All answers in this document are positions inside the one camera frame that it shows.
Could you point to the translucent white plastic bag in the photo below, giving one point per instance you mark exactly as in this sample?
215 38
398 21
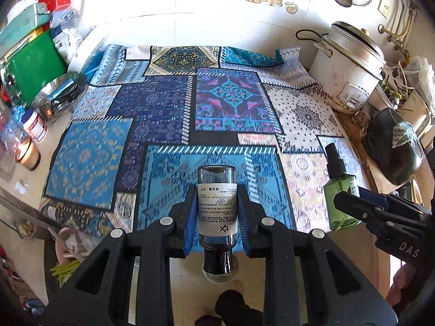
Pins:
419 71

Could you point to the teal crochet cloth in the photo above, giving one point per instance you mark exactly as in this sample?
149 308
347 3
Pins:
404 134

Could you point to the teal box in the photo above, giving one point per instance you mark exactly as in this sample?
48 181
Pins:
20 27

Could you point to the person's right hand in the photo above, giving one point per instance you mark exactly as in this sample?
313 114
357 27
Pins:
404 285

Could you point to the white printed plastic bag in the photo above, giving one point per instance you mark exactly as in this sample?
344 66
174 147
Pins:
66 39

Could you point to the clear plastic bottle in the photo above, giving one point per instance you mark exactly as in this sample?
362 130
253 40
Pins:
10 135

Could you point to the green spray bottle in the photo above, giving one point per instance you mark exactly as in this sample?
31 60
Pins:
340 203

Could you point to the dark green round container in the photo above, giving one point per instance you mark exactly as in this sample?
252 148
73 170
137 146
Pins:
384 152

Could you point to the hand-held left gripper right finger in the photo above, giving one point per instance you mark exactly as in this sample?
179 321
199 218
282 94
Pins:
244 220

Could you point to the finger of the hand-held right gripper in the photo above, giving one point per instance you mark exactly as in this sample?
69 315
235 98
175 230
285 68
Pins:
372 197
356 209

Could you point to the white rice cooker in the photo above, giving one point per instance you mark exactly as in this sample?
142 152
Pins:
343 64

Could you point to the pink bowl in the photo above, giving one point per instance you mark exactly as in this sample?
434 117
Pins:
63 244

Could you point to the brass tap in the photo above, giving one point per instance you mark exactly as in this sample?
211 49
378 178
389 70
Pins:
397 35

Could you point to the dark bottle with white label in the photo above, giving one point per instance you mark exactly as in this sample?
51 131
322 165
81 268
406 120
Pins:
217 203

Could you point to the perforated metal steamer basket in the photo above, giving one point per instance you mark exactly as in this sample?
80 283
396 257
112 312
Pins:
51 91

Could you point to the green box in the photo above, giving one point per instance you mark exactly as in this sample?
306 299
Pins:
34 68

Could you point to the white wall socket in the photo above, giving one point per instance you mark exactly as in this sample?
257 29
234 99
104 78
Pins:
384 6

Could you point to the green vegetable scraps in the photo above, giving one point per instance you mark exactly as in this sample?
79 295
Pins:
66 270

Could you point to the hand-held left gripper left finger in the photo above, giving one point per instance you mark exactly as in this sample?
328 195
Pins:
191 220

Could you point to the glass candle jar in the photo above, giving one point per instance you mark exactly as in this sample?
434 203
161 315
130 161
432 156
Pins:
29 154

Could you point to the red and white jar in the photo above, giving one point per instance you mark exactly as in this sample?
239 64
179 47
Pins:
34 125

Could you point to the patchwork patterned tablecloth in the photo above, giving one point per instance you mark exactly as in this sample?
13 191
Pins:
95 163

